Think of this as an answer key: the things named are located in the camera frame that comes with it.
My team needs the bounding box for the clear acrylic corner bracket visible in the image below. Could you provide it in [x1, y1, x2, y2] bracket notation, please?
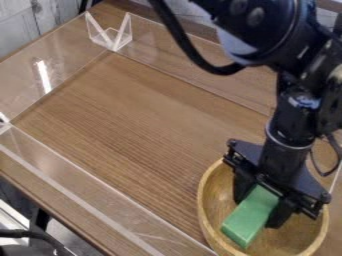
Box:
[84, 12, 132, 52]

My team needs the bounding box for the clear acrylic front wall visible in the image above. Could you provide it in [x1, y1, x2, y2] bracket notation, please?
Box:
[0, 120, 216, 256]

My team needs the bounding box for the black cable bottom left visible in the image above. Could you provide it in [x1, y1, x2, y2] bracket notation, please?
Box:
[0, 228, 68, 256]

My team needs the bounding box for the brown wooden bowl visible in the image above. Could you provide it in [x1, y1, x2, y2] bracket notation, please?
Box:
[196, 159, 330, 256]

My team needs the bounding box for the green rectangular block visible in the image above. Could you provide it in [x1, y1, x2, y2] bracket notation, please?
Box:
[220, 186, 279, 249]

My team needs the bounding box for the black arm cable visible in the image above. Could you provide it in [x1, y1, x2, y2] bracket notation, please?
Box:
[145, 0, 246, 76]

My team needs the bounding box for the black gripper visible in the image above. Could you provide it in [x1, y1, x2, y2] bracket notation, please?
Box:
[223, 129, 331, 229]

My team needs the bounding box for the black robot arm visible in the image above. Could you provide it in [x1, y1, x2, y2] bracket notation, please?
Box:
[192, 0, 342, 228]

